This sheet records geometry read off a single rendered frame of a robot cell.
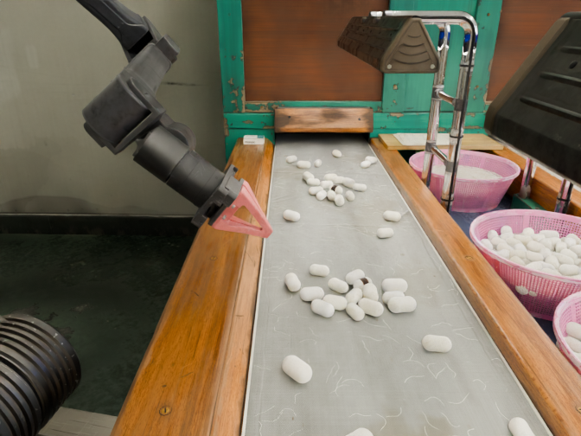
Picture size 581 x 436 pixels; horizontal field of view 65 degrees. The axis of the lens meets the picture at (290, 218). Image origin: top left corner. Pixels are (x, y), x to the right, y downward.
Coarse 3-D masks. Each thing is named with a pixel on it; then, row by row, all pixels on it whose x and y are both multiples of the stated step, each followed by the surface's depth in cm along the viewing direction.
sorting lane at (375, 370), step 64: (384, 192) 105; (320, 256) 77; (384, 256) 77; (256, 320) 60; (320, 320) 61; (384, 320) 61; (448, 320) 61; (256, 384) 50; (320, 384) 50; (384, 384) 50; (448, 384) 50; (512, 384) 50
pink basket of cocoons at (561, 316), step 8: (568, 296) 61; (576, 296) 61; (560, 304) 59; (568, 304) 60; (576, 304) 61; (560, 312) 58; (568, 312) 60; (576, 312) 61; (552, 320) 57; (560, 320) 58; (568, 320) 60; (576, 320) 61; (560, 328) 58; (560, 336) 53; (560, 344) 52; (568, 352) 51; (568, 360) 52; (576, 360) 49; (576, 368) 51
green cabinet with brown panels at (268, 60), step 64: (256, 0) 130; (320, 0) 130; (384, 0) 130; (448, 0) 129; (512, 0) 130; (576, 0) 130; (256, 64) 136; (320, 64) 137; (448, 64) 136; (512, 64) 137
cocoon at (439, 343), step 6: (426, 336) 55; (432, 336) 55; (438, 336) 55; (426, 342) 54; (432, 342) 54; (438, 342) 54; (444, 342) 54; (450, 342) 54; (426, 348) 54; (432, 348) 54; (438, 348) 54; (444, 348) 54; (450, 348) 54
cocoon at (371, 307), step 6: (360, 300) 62; (366, 300) 61; (372, 300) 62; (360, 306) 61; (366, 306) 61; (372, 306) 61; (378, 306) 60; (366, 312) 61; (372, 312) 61; (378, 312) 60
